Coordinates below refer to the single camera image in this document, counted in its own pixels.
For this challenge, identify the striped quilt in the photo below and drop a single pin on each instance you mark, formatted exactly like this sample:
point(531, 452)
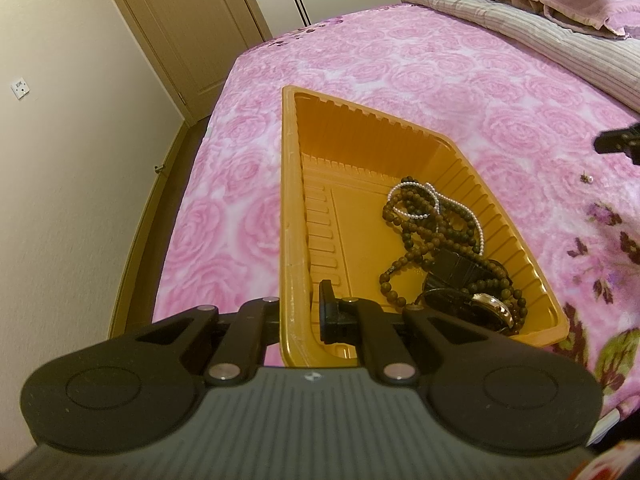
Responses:
point(550, 40)

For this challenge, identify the pink floral blanket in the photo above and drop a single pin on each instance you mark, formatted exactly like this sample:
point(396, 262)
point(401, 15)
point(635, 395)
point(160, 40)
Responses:
point(375, 60)

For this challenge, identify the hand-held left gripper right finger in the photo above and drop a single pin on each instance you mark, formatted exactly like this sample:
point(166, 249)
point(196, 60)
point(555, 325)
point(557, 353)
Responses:
point(327, 310)

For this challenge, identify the brown wooden door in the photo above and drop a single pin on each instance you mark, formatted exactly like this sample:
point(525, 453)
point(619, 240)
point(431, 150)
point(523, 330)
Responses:
point(200, 25)

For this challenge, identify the black wristwatch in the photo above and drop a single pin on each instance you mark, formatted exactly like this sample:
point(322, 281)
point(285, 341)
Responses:
point(480, 305)

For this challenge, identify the white wall socket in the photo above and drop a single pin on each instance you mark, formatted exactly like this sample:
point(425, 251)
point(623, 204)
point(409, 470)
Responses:
point(20, 88)

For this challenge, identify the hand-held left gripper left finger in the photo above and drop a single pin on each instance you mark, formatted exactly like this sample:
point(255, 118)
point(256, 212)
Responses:
point(267, 320)

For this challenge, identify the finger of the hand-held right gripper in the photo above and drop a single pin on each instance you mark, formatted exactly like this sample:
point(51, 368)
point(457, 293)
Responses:
point(620, 140)

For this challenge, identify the yellow plastic tray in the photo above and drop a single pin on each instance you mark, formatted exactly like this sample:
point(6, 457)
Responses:
point(345, 170)

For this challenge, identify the small earring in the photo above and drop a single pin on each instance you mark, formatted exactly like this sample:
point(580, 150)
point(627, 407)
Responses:
point(586, 177)

